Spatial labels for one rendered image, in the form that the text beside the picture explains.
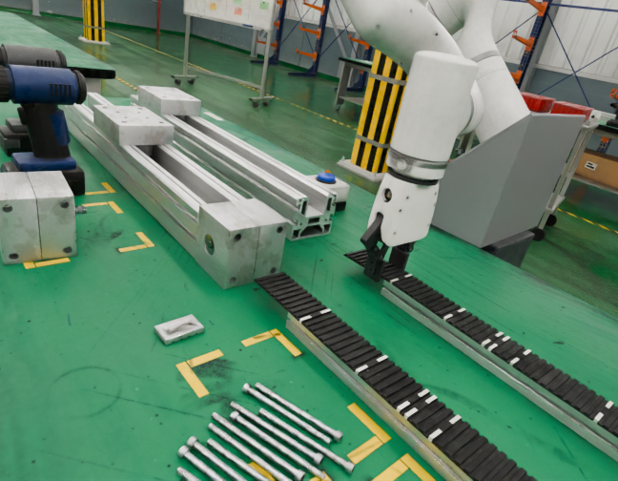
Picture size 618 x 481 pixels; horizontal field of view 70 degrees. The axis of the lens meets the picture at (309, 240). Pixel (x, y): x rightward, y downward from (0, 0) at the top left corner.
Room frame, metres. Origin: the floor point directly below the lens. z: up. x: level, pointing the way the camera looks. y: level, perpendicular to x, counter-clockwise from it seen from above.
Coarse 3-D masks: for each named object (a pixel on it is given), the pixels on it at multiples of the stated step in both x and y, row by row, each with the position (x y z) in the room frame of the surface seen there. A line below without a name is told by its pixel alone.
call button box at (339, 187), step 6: (318, 180) 0.93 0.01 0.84; (336, 180) 0.95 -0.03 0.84; (330, 186) 0.91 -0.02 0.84; (336, 186) 0.92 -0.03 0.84; (342, 186) 0.93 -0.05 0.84; (348, 186) 0.94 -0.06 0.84; (336, 192) 0.91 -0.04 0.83; (342, 192) 0.93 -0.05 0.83; (348, 192) 0.94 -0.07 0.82; (342, 198) 0.93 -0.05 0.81; (336, 204) 0.92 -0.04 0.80; (342, 204) 0.93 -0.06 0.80; (336, 210) 0.92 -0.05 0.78
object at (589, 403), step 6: (588, 390) 0.43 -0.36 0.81; (582, 396) 0.42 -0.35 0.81; (588, 396) 0.42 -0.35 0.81; (594, 396) 0.42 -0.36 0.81; (600, 396) 0.42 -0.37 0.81; (576, 402) 0.40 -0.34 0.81; (582, 402) 0.40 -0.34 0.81; (588, 402) 0.41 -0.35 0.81; (594, 402) 0.41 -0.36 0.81; (600, 402) 0.41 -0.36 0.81; (576, 408) 0.39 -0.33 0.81; (582, 408) 0.39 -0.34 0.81; (588, 408) 0.39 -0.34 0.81; (594, 408) 0.40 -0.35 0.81; (588, 414) 0.38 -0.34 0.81
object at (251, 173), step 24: (168, 120) 1.12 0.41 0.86; (192, 120) 1.18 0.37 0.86; (192, 144) 1.02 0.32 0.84; (216, 144) 0.97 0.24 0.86; (240, 144) 1.01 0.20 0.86; (216, 168) 0.93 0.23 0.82; (240, 168) 0.87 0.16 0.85; (264, 168) 0.93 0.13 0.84; (288, 168) 0.90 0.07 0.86; (240, 192) 0.86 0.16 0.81; (264, 192) 0.80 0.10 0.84; (288, 192) 0.75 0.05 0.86; (312, 192) 0.81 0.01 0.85; (288, 216) 0.74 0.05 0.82; (312, 216) 0.76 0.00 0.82
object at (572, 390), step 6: (570, 384) 0.43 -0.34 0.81; (576, 384) 0.44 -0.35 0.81; (558, 390) 0.42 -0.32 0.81; (564, 390) 0.42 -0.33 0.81; (570, 390) 0.42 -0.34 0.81; (576, 390) 0.42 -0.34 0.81; (582, 390) 0.42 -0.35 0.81; (558, 396) 0.41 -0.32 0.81; (564, 396) 0.41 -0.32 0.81; (570, 396) 0.41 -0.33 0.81; (576, 396) 0.41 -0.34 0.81; (570, 402) 0.40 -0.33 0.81
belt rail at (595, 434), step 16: (384, 288) 0.61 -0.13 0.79; (400, 304) 0.58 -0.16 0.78; (416, 304) 0.56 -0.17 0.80; (432, 320) 0.55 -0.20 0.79; (448, 336) 0.52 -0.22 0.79; (464, 336) 0.50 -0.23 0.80; (464, 352) 0.50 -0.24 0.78; (480, 352) 0.49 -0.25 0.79; (496, 368) 0.47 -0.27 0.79; (512, 368) 0.45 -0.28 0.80; (512, 384) 0.45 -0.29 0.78; (528, 384) 0.44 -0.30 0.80; (544, 400) 0.42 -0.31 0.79; (560, 400) 0.41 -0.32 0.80; (560, 416) 0.40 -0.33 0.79; (576, 416) 0.40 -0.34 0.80; (576, 432) 0.39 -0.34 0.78; (592, 432) 0.39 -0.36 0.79; (608, 432) 0.37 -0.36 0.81; (608, 448) 0.37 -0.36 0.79
